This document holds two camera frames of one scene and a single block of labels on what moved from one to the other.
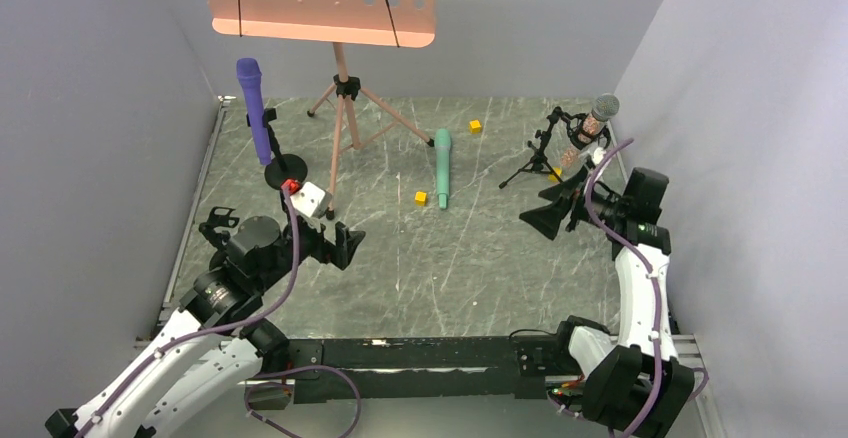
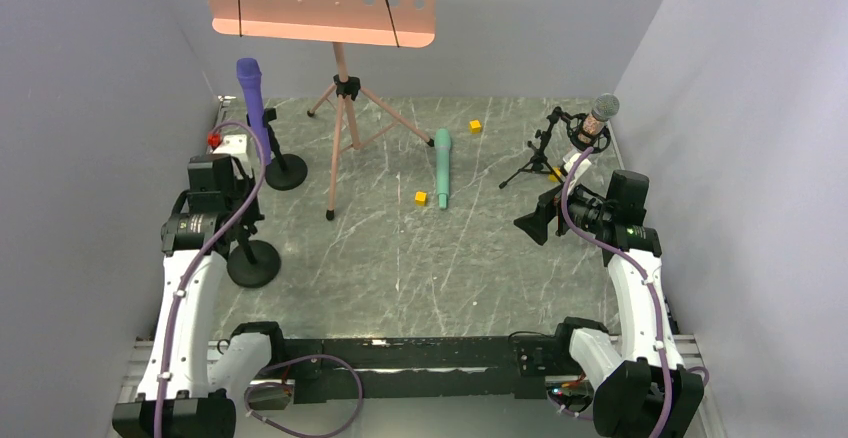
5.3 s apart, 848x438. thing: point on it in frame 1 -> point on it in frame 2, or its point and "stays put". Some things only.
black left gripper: (328, 245) -> (240, 211)
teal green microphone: (442, 137) stays put
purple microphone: (249, 73) stays put
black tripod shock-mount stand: (538, 161) stays put
